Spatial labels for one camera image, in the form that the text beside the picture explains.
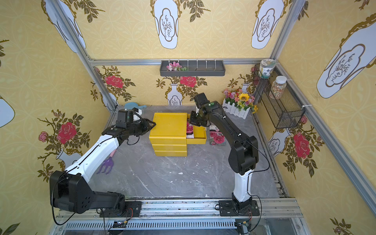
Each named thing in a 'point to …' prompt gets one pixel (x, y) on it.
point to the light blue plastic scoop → (132, 105)
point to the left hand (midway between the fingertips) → (149, 124)
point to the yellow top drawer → (199, 134)
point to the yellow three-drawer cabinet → (168, 137)
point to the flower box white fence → (238, 104)
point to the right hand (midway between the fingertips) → (195, 119)
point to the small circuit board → (119, 223)
